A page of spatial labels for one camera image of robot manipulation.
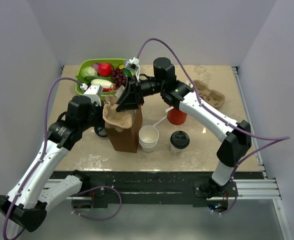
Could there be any green plastic basket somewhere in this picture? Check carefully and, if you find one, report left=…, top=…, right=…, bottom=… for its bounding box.
left=76, top=58, right=133, bottom=97

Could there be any stack of white paper cups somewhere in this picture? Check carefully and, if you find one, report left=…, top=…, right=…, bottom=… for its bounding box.
left=138, top=125, right=159, bottom=153

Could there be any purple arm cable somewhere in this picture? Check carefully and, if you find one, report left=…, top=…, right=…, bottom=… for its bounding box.
left=2, top=76, right=84, bottom=240
left=137, top=37, right=291, bottom=181

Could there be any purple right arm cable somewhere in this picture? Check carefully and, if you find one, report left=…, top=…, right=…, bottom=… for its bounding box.
left=137, top=37, right=291, bottom=181

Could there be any red plastic cup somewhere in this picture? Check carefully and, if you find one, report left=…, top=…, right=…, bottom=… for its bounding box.
left=167, top=108, right=187, bottom=126

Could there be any red apple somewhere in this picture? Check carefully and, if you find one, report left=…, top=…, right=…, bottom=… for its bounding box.
left=97, top=62, right=113, bottom=77

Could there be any white daikon radish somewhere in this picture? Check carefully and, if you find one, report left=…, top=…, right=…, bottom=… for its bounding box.
left=91, top=78, right=113, bottom=89

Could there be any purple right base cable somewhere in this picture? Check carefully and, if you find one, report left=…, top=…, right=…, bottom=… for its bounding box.
left=210, top=179, right=239, bottom=216

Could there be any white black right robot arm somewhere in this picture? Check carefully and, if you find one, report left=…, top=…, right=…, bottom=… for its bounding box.
left=116, top=57, right=252, bottom=197

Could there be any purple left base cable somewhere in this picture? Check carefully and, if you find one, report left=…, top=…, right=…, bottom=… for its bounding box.
left=71, top=184, right=123, bottom=221

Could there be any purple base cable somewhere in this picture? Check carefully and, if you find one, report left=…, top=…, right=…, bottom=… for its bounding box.
left=210, top=179, right=239, bottom=216
left=71, top=184, right=123, bottom=221

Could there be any black plastic coffee lid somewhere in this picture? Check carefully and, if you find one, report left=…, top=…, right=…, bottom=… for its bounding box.
left=170, top=130, right=190, bottom=144

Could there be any purple onion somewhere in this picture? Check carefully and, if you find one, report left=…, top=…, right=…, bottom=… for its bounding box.
left=92, top=62, right=100, bottom=71

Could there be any red chili pepper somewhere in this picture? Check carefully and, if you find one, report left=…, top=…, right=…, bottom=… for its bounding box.
left=103, top=86, right=118, bottom=92

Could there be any green cabbage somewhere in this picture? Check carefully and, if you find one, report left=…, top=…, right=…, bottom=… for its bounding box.
left=80, top=66, right=97, bottom=78

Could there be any dark red grape bunch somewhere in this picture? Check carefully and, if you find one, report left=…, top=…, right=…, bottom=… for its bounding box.
left=110, top=67, right=127, bottom=88

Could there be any brown pulp cup carrier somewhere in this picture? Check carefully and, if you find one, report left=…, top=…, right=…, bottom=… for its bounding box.
left=194, top=80, right=225, bottom=109
left=103, top=95, right=135, bottom=132

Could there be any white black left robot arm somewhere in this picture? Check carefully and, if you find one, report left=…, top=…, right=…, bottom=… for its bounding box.
left=0, top=94, right=104, bottom=232

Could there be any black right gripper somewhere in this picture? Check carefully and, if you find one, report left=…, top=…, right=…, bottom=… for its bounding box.
left=116, top=75, right=165, bottom=112

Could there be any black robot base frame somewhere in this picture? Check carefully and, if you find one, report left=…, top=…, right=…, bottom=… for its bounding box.
left=49, top=170, right=265, bottom=209

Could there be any white straw on table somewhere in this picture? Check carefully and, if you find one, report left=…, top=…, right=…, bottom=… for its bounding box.
left=152, top=116, right=167, bottom=127

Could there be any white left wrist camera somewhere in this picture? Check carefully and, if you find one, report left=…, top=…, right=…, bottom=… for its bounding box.
left=80, top=83, right=103, bottom=102

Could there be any white paper cup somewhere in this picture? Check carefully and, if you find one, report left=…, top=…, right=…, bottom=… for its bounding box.
left=171, top=143, right=189, bottom=154

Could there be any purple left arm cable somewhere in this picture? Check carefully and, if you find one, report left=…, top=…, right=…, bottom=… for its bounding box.
left=2, top=76, right=84, bottom=240

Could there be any brown paper bag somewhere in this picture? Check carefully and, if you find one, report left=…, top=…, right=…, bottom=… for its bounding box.
left=104, top=83, right=144, bottom=154

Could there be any stack of black lids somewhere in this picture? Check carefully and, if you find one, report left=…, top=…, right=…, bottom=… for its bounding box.
left=94, top=126, right=107, bottom=138

